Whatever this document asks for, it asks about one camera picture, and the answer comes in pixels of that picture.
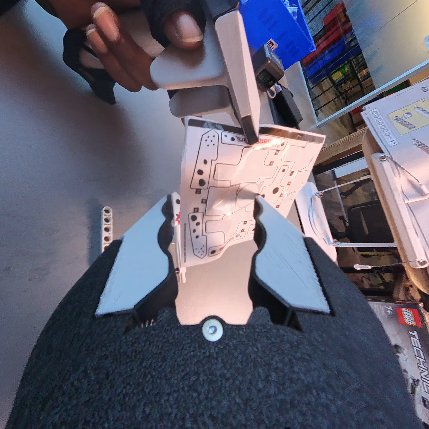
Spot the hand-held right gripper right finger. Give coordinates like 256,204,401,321
253,196,332,315

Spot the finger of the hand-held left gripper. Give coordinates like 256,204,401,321
214,9,263,145

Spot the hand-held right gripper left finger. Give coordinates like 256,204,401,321
95,195,175,317

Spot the white toy beam with holes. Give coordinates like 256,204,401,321
101,206,113,251

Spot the white spotted toy panel assembly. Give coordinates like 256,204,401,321
170,192,187,284

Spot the toy sticker sheet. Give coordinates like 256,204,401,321
180,116,326,268

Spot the person's left hand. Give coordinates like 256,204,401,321
50,0,204,93

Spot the black device with green display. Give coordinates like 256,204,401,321
252,44,285,93

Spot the blue plastic bin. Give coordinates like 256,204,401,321
239,0,316,67

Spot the white metal stand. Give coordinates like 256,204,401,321
295,129,429,292

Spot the black power adapter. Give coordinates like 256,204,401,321
273,88,304,129

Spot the storage rack with coloured bins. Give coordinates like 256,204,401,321
300,0,376,114

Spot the printed toy set box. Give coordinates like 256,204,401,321
368,300,429,429

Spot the open building instruction booklet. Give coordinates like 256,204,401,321
361,76,429,158

